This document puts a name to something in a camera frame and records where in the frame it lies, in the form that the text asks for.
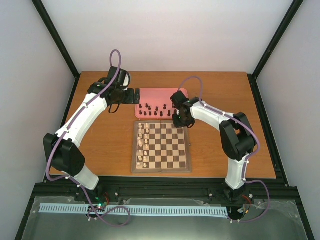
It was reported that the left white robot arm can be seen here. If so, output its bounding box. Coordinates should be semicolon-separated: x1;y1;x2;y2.
43;82;140;202

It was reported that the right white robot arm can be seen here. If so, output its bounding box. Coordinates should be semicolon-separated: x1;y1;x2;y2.
170;91;260;203

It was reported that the wooden chess board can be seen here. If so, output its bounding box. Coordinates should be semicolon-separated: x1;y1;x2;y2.
131;120;192;173

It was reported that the pink plastic tray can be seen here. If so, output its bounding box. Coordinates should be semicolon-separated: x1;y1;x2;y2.
135;88;178;120

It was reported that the transparent acrylic sheet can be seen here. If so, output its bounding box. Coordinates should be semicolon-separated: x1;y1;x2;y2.
21;200;308;240

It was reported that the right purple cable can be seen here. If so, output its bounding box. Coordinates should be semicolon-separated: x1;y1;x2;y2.
176;76;272;224

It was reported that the purple cable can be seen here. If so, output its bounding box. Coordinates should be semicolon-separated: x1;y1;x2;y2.
176;76;272;224
45;49;132;228

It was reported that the black aluminium frame base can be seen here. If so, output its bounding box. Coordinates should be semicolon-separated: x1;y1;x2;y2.
28;177;303;215

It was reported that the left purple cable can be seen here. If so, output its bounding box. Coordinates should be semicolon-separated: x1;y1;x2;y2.
45;49;132;228

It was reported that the light blue cable duct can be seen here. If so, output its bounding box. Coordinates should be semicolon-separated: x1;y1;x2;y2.
38;203;228;218

